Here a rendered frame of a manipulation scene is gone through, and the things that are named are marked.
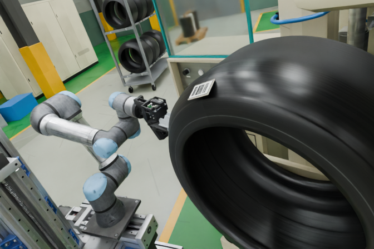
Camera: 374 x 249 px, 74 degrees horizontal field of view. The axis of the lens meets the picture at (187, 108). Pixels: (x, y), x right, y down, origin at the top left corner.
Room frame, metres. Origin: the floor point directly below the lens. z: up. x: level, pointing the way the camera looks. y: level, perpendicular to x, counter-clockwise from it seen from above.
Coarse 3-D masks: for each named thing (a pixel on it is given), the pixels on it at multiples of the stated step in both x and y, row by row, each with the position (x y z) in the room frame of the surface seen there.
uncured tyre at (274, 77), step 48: (240, 48) 0.62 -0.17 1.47; (288, 48) 0.47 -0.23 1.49; (336, 48) 0.44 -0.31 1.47; (240, 96) 0.39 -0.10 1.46; (288, 96) 0.34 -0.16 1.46; (336, 96) 0.31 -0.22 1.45; (192, 144) 0.67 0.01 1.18; (240, 144) 0.72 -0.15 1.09; (288, 144) 0.31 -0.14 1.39; (336, 144) 0.27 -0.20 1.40; (192, 192) 0.52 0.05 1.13; (240, 192) 0.62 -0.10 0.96; (288, 192) 0.59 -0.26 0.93; (336, 192) 0.50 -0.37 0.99; (240, 240) 0.43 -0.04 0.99; (288, 240) 0.44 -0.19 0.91; (336, 240) 0.39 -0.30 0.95
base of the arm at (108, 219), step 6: (114, 204) 0.90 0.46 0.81; (120, 204) 0.92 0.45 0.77; (108, 210) 0.87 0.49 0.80; (114, 210) 0.88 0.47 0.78; (120, 210) 0.90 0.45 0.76; (96, 216) 0.88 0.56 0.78; (102, 216) 0.86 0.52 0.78; (108, 216) 0.86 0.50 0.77; (114, 216) 0.87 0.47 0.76; (120, 216) 0.88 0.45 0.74; (102, 222) 0.85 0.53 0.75; (108, 222) 0.85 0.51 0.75; (114, 222) 0.85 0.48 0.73
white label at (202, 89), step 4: (212, 80) 0.45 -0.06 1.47; (200, 84) 0.48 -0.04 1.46; (204, 84) 0.46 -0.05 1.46; (208, 84) 0.45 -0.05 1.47; (212, 84) 0.44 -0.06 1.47; (196, 88) 0.47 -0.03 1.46; (200, 88) 0.46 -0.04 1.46; (204, 88) 0.45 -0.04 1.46; (208, 88) 0.44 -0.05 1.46; (192, 92) 0.48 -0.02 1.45; (196, 92) 0.46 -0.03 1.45; (200, 92) 0.45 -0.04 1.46; (204, 92) 0.44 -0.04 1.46; (208, 92) 0.43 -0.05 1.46; (192, 96) 0.46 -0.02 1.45; (196, 96) 0.45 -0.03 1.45; (200, 96) 0.44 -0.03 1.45
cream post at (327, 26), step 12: (288, 0) 0.70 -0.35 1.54; (288, 12) 0.70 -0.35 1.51; (300, 12) 0.67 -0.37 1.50; (312, 12) 0.65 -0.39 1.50; (336, 12) 0.68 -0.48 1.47; (288, 24) 0.70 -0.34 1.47; (300, 24) 0.67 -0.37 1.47; (312, 24) 0.65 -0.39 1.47; (324, 24) 0.63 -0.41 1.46; (336, 24) 0.69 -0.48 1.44; (324, 36) 0.63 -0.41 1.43; (336, 36) 0.69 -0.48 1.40; (288, 156) 0.72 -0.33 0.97; (300, 156) 0.68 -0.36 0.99
